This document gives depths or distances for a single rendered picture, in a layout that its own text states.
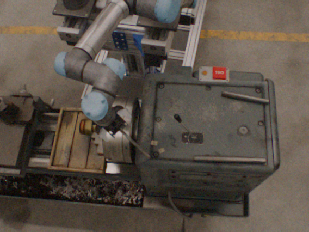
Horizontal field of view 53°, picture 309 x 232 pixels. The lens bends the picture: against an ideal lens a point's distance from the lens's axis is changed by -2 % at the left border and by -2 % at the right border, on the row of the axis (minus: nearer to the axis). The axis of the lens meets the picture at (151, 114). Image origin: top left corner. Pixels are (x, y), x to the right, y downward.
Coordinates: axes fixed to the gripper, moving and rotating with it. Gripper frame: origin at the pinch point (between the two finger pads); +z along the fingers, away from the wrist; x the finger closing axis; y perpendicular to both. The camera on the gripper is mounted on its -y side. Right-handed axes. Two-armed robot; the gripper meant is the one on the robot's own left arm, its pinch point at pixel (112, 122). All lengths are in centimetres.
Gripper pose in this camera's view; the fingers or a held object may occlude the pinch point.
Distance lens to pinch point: 124.2
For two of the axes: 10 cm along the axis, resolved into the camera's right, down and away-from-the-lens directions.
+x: 6.9, -7.2, 1.0
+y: 7.2, 6.6, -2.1
